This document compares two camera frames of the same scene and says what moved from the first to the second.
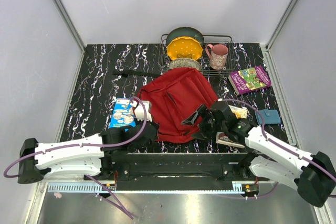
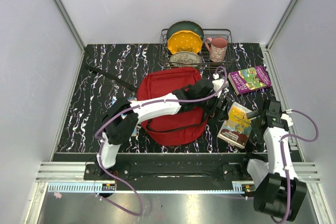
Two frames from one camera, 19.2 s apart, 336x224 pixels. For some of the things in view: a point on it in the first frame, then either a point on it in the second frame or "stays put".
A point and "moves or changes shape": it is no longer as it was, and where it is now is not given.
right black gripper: [192, 119] -> [252, 114]
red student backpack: [174, 97] moves or changes shape
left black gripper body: [135, 149] -> [209, 106]
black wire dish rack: [213, 54] moves or changes shape
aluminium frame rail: [65, 14] stays put
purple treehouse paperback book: [249, 80] stays put
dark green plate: [186, 31] -> [186, 25]
